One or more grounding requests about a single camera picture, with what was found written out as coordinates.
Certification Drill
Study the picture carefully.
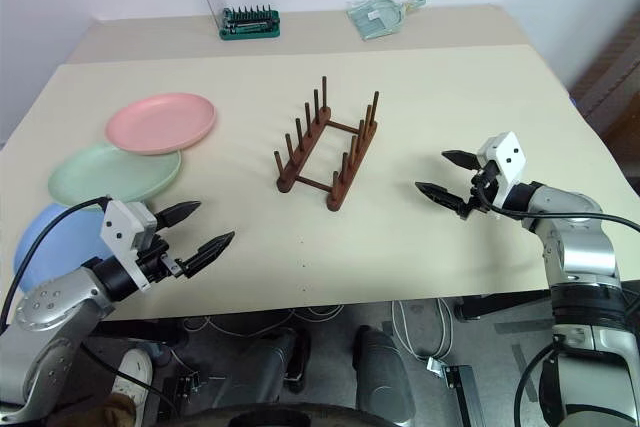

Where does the dark grey rounded leg shell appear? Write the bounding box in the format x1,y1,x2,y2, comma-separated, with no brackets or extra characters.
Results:
234,326,311,403
352,325,416,426

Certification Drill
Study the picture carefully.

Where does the cream table cover sheet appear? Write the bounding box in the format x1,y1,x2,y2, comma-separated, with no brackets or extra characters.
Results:
0,44,626,323

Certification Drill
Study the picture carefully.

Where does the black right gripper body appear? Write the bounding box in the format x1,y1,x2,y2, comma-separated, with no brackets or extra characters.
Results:
457,166,497,221

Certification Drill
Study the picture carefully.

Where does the brown pegboard cabinet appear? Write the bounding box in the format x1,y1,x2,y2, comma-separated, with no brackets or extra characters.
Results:
569,11,640,168

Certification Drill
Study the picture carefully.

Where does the dark rounded torso rim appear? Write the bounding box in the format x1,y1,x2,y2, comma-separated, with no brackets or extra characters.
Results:
174,401,381,427

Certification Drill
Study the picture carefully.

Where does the blue plastic plate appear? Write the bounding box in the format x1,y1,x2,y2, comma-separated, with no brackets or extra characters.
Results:
13,202,119,293

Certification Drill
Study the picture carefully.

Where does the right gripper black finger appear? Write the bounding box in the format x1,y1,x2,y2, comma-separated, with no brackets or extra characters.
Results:
414,181,471,221
441,148,482,171

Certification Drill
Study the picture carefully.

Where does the white coiled cable bundle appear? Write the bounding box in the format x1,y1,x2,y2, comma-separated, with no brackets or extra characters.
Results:
391,298,454,361

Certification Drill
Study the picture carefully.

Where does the thin white cord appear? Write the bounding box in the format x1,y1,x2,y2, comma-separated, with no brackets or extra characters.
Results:
182,304,346,338

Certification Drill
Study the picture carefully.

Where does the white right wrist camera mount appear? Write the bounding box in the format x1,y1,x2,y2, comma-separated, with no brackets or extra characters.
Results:
476,130,528,221

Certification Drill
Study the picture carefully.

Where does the pink plastic plate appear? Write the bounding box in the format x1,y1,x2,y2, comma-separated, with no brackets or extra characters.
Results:
104,92,218,157

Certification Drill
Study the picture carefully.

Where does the white sneaker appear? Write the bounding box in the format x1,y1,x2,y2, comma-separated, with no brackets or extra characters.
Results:
109,348,154,411

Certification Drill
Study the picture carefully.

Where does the brown wooden dish rack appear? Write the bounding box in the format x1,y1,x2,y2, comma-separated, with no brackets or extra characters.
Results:
273,75,381,212

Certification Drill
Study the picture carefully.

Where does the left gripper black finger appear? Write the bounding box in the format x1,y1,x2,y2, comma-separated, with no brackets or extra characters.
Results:
155,200,203,234
179,230,237,279

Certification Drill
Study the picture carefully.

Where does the clear teal plastic dustpan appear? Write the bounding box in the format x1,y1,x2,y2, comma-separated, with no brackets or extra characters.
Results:
346,0,428,42

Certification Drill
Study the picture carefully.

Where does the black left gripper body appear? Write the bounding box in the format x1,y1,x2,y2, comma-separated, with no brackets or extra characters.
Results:
134,233,186,285

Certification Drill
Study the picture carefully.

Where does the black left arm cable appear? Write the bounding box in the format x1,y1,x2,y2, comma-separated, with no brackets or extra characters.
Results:
0,195,112,336

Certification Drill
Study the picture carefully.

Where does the black table crossbar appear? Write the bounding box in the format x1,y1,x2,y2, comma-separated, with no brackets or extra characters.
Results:
94,319,184,348

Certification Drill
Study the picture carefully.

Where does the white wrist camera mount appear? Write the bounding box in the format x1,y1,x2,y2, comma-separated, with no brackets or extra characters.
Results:
476,130,528,221
99,199,160,294

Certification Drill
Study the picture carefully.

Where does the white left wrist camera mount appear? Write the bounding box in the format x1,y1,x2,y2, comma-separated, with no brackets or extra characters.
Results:
99,199,160,294

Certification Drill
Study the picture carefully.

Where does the green plastic plate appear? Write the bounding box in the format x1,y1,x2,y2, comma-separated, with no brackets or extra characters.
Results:
47,142,182,204

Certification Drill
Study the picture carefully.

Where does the black metal bar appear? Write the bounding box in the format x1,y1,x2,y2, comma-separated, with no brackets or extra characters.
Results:
442,364,489,427

